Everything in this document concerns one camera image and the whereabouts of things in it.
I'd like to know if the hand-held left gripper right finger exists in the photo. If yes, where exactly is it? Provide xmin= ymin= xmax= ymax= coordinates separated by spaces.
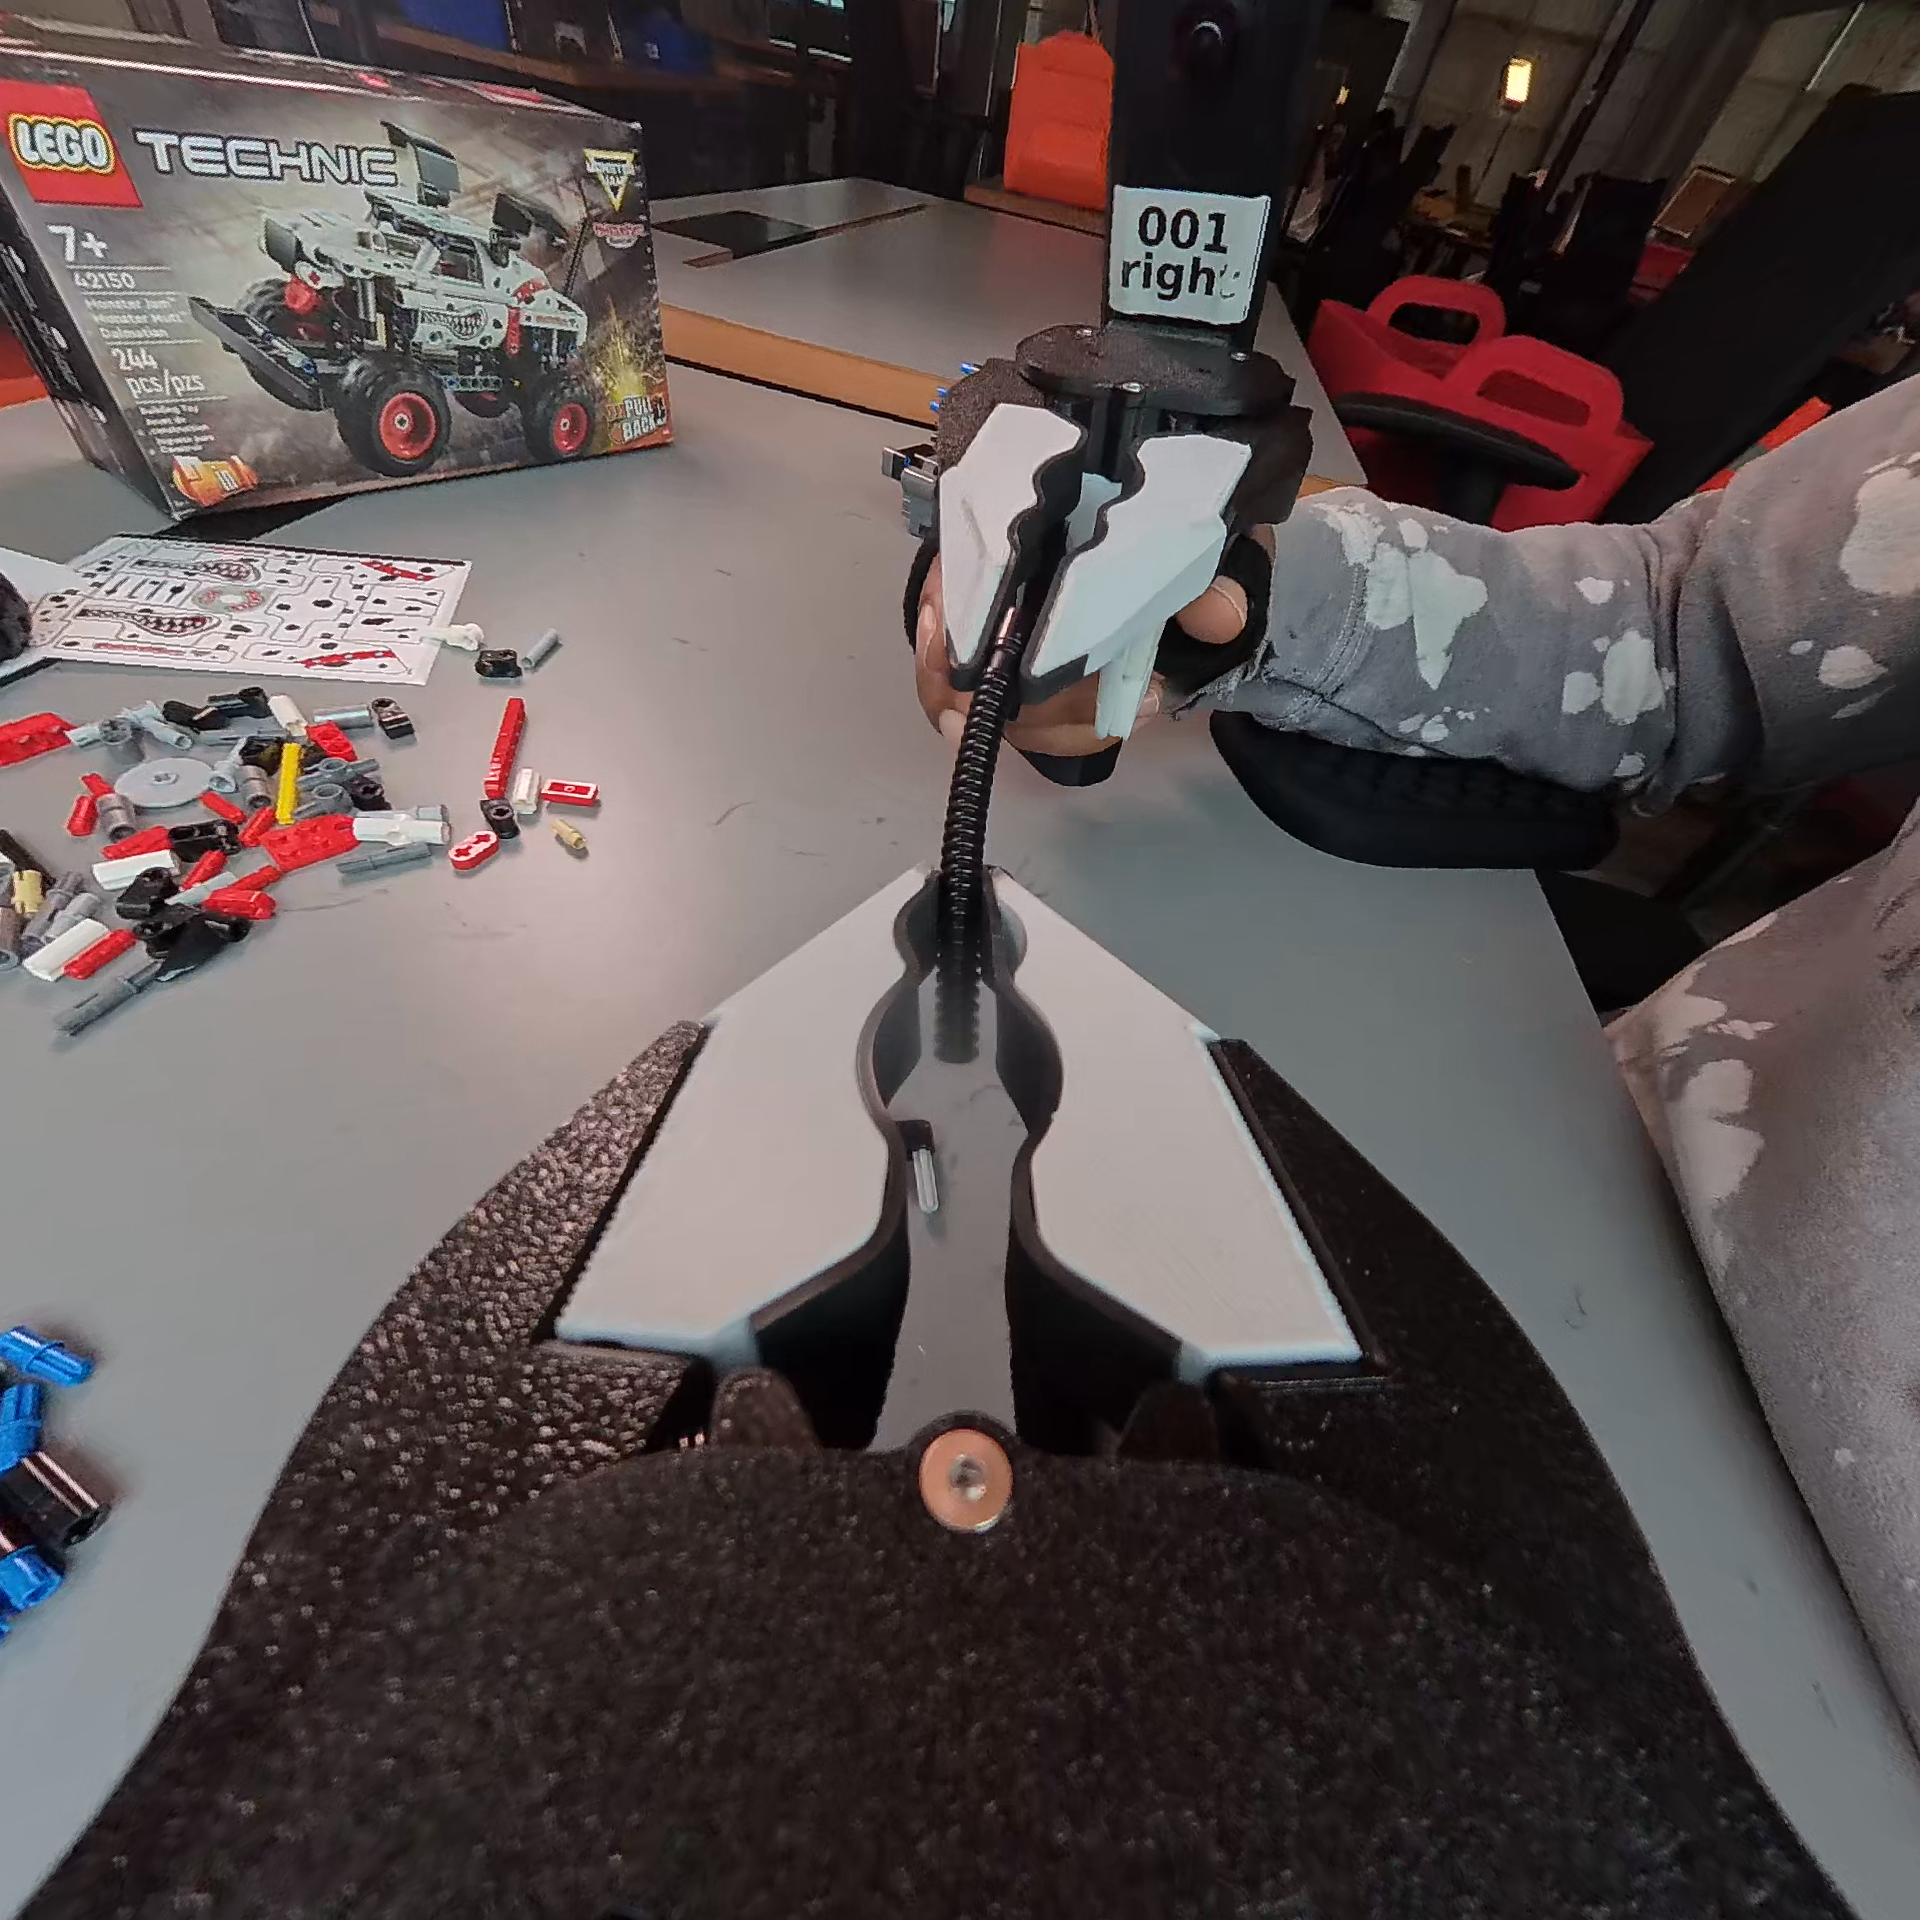
xmin=974 ymin=868 xmax=1370 ymax=1382

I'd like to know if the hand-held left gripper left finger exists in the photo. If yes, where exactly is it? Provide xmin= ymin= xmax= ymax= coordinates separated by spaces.
xmin=558 ymin=868 xmax=938 ymax=1380

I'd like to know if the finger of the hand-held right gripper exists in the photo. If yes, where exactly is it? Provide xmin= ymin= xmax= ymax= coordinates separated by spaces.
xmin=1036 ymin=446 xmax=1253 ymax=687
xmin=938 ymin=413 xmax=1086 ymax=673

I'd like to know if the black ribbed flexible hose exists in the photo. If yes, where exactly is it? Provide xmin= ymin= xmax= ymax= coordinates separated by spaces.
xmin=932 ymin=594 xmax=1052 ymax=1068

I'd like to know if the person's right forearm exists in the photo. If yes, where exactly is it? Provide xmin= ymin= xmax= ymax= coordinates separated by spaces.
xmin=1216 ymin=435 xmax=1920 ymax=798

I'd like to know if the grey desk with wooden edge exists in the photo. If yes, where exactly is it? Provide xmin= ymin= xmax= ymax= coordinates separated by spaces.
xmin=652 ymin=177 xmax=1117 ymax=428

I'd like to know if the black desk mat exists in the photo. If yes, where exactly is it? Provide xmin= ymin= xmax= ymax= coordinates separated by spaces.
xmin=652 ymin=209 xmax=823 ymax=252

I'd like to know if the person's right hand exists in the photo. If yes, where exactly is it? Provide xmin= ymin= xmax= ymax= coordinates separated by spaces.
xmin=910 ymin=549 xmax=1253 ymax=766

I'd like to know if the grey and black brick assembly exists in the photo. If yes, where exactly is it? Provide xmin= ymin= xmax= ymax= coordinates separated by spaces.
xmin=880 ymin=353 xmax=978 ymax=549

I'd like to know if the orange plastic bin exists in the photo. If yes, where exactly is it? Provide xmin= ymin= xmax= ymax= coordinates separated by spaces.
xmin=1001 ymin=36 xmax=1118 ymax=204

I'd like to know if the red plastic caddy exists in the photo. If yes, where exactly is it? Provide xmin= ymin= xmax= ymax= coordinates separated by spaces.
xmin=1359 ymin=278 xmax=1510 ymax=382
xmin=1441 ymin=340 xmax=1632 ymax=496

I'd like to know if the black padded armrest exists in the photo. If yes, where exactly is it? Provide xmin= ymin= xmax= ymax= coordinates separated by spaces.
xmin=1206 ymin=712 xmax=1632 ymax=879

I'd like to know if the pile of assorted toy pieces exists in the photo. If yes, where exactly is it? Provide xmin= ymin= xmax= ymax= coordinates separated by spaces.
xmin=0 ymin=685 xmax=451 ymax=1041

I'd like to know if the person's grey printed sweatshirt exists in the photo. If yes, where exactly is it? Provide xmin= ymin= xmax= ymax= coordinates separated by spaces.
xmin=1606 ymin=810 xmax=1920 ymax=1758

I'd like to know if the printed sticker sheet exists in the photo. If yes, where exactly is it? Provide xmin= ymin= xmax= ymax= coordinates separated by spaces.
xmin=32 ymin=538 xmax=472 ymax=663

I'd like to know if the toy truck cardboard box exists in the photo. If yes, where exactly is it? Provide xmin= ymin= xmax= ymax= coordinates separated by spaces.
xmin=0 ymin=40 xmax=678 ymax=524

